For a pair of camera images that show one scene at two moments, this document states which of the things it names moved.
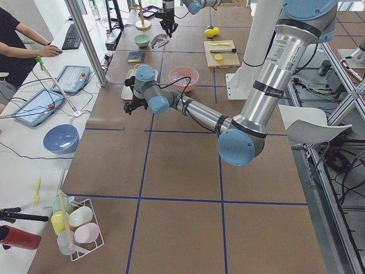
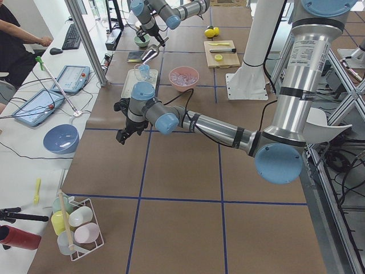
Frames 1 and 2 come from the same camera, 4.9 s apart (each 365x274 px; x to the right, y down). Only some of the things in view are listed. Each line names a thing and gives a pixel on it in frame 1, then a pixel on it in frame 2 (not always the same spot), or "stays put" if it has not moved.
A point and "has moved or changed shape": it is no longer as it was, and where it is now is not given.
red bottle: x=13 y=237 stays put
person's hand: x=50 y=50 -> x=44 y=41
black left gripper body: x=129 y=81 -> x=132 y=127
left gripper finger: x=128 y=107 -> x=121 y=135
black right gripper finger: x=164 y=24 -> x=139 y=34
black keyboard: x=72 y=39 stays put
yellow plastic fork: x=36 y=200 stays put
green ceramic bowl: x=142 y=40 stays put
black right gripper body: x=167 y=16 -> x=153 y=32
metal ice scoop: x=158 y=40 has moved or changed shape
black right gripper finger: x=174 y=28 -> x=162 y=41
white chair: x=309 y=125 stays put
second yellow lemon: x=217 y=31 stays put
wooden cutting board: x=221 y=53 stays put
